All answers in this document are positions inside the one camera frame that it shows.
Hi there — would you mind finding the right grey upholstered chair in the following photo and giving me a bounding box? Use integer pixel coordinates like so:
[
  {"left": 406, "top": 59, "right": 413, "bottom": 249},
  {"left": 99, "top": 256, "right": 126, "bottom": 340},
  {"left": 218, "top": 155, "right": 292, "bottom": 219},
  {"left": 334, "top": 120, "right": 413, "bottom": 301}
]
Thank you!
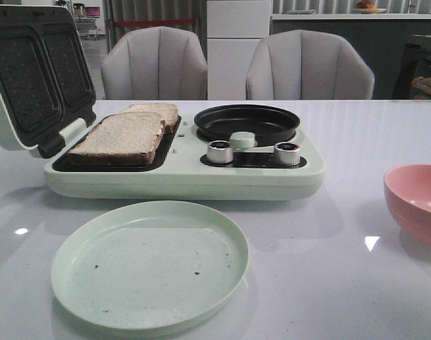
[{"left": 245, "top": 30, "right": 375, "bottom": 100}]

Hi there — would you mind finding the left silver control knob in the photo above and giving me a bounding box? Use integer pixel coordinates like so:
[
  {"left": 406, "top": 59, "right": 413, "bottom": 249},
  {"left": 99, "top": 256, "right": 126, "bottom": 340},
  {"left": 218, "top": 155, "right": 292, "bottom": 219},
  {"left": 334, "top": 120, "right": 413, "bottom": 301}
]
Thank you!
[{"left": 206, "top": 140, "right": 233, "bottom": 164}]

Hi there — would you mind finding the right silver control knob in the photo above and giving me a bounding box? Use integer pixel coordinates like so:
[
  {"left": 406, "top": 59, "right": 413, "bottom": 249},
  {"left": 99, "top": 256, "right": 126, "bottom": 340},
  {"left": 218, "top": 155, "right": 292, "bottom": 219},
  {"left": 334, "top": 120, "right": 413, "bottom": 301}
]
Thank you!
[{"left": 273, "top": 142, "right": 301, "bottom": 166}]

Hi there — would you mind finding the black round frying pan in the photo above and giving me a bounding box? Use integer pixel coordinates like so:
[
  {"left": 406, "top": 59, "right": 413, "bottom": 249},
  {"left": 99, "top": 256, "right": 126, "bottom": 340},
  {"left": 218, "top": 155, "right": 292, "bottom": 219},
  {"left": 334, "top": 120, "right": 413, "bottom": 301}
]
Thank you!
[{"left": 194, "top": 104, "right": 301, "bottom": 147}]

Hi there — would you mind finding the bread slice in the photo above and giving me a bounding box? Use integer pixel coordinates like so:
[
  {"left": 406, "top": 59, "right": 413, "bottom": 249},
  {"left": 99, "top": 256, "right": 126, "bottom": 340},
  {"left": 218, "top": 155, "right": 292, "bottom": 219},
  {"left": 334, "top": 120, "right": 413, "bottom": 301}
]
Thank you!
[
  {"left": 67, "top": 112, "right": 165, "bottom": 166},
  {"left": 122, "top": 103, "right": 179, "bottom": 134}
]

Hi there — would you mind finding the white refrigerator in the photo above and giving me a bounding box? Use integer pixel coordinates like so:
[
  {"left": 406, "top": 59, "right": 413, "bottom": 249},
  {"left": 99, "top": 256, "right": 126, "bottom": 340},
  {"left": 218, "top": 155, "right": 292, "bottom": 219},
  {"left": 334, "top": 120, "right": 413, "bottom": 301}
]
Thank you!
[{"left": 206, "top": 1, "right": 272, "bottom": 101}]

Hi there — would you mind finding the silver control knob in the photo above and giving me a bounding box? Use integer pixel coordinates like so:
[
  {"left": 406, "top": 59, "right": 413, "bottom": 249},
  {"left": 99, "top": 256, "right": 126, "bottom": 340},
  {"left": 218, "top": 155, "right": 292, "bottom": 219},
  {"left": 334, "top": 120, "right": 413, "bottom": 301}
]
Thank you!
[
  {"left": 273, "top": 142, "right": 301, "bottom": 166},
  {"left": 206, "top": 140, "right": 233, "bottom": 164}
]

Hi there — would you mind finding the mint green breakfast maker base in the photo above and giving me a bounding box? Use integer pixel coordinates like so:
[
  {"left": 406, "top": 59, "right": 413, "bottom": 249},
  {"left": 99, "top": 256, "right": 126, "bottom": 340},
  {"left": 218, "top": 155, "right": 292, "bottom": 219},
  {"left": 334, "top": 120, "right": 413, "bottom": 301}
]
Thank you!
[{"left": 44, "top": 111, "right": 325, "bottom": 200}]

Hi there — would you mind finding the dark washing machine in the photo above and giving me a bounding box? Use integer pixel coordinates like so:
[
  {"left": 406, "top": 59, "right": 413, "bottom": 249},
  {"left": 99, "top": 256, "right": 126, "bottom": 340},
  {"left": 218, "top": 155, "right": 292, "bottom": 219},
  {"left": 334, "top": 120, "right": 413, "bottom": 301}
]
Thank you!
[{"left": 392, "top": 35, "right": 431, "bottom": 99}]

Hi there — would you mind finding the grey upholstered chair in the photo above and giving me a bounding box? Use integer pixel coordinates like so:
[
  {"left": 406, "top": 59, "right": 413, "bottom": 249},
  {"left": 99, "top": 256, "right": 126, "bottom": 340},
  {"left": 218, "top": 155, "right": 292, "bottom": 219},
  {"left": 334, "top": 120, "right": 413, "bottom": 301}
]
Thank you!
[
  {"left": 101, "top": 26, "right": 208, "bottom": 101},
  {"left": 245, "top": 30, "right": 375, "bottom": 100}
]

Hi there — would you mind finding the pink bowl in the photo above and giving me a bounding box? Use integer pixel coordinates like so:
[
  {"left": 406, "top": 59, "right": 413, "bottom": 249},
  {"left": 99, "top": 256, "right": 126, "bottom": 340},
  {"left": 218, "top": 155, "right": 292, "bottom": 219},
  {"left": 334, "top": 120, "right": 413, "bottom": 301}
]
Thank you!
[{"left": 384, "top": 164, "right": 431, "bottom": 246}]

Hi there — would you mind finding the mint green round plate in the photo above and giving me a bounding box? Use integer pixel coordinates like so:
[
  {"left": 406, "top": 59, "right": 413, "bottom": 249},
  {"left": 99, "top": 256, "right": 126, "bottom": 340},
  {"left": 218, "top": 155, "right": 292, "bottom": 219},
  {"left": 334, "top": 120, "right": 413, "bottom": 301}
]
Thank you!
[{"left": 50, "top": 200, "right": 249, "bottom": 337}]

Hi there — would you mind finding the fruit plate on counter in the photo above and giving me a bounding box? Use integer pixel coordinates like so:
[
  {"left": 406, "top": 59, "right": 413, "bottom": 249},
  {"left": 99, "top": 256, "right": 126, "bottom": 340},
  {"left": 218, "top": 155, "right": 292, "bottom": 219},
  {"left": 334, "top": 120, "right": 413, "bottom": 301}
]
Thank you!
[{"left": 353, "top": 0, "right": 386, "bottom": 14}]

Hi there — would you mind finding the left grey upholstered chair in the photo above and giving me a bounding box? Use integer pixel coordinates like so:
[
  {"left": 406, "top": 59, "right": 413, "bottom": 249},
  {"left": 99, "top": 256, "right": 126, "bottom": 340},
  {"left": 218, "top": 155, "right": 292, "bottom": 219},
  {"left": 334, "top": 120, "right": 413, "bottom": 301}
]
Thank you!
[{"left": 101, "top": 26, "right": 208, "bottom": 101}]

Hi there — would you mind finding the breakfast maker hinged lid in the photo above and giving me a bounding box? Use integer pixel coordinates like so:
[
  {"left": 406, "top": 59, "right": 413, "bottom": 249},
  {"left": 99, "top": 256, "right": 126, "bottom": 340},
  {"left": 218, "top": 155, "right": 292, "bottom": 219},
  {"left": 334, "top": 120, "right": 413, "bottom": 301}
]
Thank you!
[{"left": 0, "top": 5, "right": 96, "bottom": 159}]

